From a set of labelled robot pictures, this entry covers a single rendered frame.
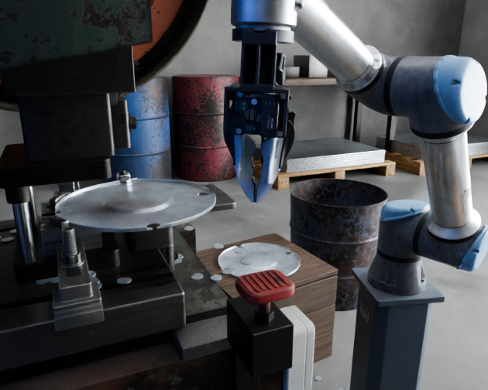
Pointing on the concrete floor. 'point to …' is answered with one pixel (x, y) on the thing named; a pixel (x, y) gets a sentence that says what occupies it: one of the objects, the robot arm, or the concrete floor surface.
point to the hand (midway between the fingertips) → (256, 191)
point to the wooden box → (328, 279)
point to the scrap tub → (338, 227)
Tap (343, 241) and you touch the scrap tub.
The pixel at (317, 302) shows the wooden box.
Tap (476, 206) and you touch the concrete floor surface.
